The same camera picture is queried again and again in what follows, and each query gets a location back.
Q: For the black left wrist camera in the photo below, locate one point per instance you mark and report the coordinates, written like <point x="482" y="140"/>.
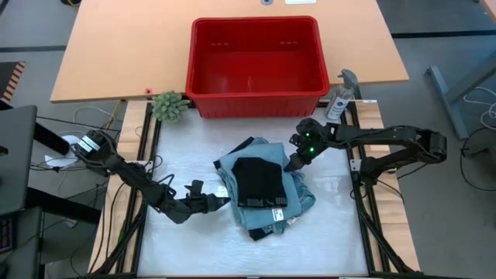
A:
<point x="195" y="187"/>

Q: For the small green succulent plant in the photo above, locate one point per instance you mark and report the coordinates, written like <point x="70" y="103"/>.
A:
<point x="168" y="106"/>

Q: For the black desk support bar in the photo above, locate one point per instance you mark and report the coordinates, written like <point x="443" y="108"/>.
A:
<point x="52" y="137"/>

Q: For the black keyboard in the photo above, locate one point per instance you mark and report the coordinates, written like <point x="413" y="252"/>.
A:
<point x="5" y="232"/>

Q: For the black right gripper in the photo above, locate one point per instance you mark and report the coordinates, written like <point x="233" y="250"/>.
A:
<point x="312" y="141"/>

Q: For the light blue jeans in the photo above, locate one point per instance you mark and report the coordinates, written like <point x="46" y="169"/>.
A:
<point x="267" y="217"/>

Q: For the grey metal table leg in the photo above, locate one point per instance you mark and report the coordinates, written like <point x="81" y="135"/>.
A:
<point x="445" y="97"/>

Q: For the grey laptop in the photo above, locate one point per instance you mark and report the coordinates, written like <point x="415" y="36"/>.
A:
<point x="15" y="155"/>

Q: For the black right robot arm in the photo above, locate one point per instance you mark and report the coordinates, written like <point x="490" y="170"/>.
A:
<point x="387" y="143"/>

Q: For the small pink object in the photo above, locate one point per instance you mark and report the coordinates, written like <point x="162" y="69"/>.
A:
<point x="148" y="91"/>

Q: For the red plastic laundry bin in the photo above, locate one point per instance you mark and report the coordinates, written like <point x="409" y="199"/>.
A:
<point x="255" y="62"/>

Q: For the light wooden side board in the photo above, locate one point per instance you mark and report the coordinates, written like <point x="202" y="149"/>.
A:
<point x="133" y="116"/>
<point x="391" y="217"/>

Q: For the clear spray bottle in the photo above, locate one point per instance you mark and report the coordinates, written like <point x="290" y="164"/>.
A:
<point x="339" y="102"/>

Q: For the black boxer briefs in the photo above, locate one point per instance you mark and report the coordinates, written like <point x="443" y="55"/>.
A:
<point x="259" y="182"/>

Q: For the white round disc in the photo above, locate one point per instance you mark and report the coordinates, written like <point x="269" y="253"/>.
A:
<point x="58" y="159"/>

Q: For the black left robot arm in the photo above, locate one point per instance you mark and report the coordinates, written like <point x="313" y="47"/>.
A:
<point x="124" y="170"/>

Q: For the dark navy garment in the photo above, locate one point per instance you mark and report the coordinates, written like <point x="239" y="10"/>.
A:
<point x="257" y="234"/>

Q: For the hazard-striped floor mat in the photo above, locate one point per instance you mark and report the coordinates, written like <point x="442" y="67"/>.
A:
<point x="11" y="81"/>

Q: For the small grey round object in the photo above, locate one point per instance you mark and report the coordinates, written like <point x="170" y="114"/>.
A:
<point x="266" y="1"/>

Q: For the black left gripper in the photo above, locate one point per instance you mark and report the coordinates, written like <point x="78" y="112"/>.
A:
<point x="190" y="207"/>

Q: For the large tan wooden table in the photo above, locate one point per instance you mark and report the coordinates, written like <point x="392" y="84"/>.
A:
<point x="116" y="46"/>

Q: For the white paper sheet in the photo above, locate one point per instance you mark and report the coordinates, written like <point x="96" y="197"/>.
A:
<point x="300" y="1"/>

